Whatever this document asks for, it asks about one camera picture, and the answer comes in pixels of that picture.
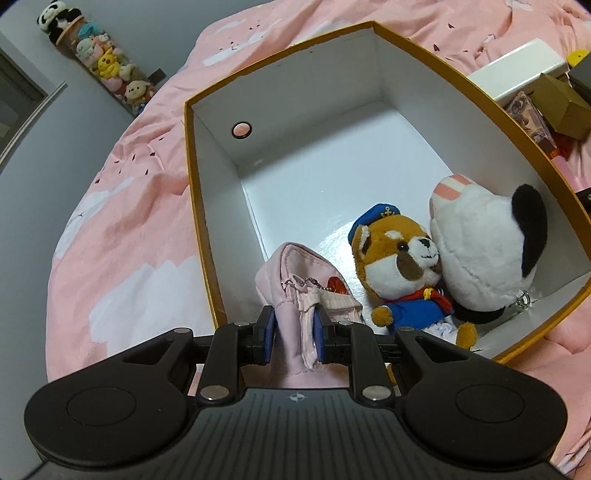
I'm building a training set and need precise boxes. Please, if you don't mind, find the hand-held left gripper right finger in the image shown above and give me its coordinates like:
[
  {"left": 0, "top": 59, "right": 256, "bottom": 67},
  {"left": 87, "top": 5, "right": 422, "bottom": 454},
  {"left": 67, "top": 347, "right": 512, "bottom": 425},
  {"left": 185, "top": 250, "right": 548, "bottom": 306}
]
[{"left": 311, "top": 307, "right": 472, "bottom": 407}]

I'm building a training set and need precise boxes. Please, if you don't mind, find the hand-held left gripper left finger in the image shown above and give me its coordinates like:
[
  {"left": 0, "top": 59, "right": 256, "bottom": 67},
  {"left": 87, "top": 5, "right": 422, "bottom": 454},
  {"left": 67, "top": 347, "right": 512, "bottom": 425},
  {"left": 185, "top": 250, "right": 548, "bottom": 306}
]
[{"left": 108, "top": 305, "right": 278, "bottom": 407}]

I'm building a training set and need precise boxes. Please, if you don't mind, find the pink fabric pouch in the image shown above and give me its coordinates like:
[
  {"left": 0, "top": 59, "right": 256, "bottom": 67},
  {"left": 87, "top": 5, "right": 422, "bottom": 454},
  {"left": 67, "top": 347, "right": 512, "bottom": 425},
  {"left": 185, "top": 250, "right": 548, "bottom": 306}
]
[{"left": 255, "top": 242, "right": 363, "bottom": 388}]

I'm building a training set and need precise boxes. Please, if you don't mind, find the orange cardboard box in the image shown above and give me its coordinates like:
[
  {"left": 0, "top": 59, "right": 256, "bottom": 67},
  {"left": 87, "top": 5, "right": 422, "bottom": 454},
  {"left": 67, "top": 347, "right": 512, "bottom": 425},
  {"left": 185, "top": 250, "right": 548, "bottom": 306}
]
[{"left": 184, "top": 20, "right": 591, "bottom": 365}]

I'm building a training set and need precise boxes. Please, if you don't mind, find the white box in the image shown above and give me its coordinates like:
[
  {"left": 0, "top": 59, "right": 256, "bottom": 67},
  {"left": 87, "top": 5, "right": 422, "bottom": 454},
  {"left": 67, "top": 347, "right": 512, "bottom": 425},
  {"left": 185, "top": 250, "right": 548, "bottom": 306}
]
[{"left": 466, "top": 38, "right": 571, "bottom": 104}]

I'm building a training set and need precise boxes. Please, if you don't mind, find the red panda sailor plush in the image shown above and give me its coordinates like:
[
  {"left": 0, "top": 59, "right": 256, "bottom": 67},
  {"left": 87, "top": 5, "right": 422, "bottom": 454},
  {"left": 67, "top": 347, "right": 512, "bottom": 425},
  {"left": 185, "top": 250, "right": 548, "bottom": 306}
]
[{"left": 348, "top": 203, "right": 478, "bottom": 349}]

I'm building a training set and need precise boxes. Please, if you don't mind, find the pink cloud print blanket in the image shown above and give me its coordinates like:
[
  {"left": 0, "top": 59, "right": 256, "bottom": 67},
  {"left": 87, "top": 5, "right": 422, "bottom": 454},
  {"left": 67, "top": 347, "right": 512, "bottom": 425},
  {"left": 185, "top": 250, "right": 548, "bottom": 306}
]
[{"left": 46, "top": 0, "right": 591, "bottom": 480}]

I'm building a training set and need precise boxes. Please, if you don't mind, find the white plush with black ear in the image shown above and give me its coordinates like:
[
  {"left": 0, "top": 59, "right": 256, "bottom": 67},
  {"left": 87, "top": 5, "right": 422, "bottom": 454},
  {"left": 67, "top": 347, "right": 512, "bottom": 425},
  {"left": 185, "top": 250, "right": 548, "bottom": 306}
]
[{"left": 427, "top": 173, "right": 550, "bottom": 324}]

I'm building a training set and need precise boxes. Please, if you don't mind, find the pink packet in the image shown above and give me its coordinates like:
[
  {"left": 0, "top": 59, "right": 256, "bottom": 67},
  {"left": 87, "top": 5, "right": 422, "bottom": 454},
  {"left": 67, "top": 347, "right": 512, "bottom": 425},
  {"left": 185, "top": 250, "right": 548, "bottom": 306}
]
[{"left": 551, "top": 154, "right": 583, "bottom": 191}]

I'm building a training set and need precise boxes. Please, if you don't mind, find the patterned pink box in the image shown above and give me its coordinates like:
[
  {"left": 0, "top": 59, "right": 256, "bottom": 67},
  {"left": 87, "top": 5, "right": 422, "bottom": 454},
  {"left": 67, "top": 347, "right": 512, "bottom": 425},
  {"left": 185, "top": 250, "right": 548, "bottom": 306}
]
[{"left": 503, "top": 91, "right": 559, "bottom": 158}]

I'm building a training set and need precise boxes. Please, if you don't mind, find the clear tube of plush toys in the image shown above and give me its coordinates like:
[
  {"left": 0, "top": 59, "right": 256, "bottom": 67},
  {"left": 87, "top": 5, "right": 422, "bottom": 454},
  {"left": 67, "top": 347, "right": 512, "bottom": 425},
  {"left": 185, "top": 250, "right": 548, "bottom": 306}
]
[{"left": 58, "top": 16, "right": 158, "bottom": 116}]

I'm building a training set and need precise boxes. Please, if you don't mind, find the gold cardboard box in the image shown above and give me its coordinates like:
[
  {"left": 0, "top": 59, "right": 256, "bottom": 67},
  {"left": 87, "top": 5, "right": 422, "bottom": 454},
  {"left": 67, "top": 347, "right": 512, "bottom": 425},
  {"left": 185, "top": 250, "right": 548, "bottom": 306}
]
[{"left": 526, "top": 73, "right": 591, "bottom": 139}]

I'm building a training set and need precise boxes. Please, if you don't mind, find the dark grey box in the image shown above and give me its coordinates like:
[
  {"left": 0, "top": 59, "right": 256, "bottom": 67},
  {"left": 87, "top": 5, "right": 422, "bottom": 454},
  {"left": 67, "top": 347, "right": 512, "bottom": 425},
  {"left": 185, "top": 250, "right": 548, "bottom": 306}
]
[{"left": 567, "top": 55, "right": 591, "bottom": 100}]

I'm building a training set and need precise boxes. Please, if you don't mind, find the window frame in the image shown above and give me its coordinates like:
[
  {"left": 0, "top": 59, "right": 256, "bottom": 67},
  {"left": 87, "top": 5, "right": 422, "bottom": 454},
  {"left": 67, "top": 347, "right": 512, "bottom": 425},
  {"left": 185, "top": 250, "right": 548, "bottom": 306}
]
[{"left": 0, "top": 44, "right": 68, "bottom": 162}]

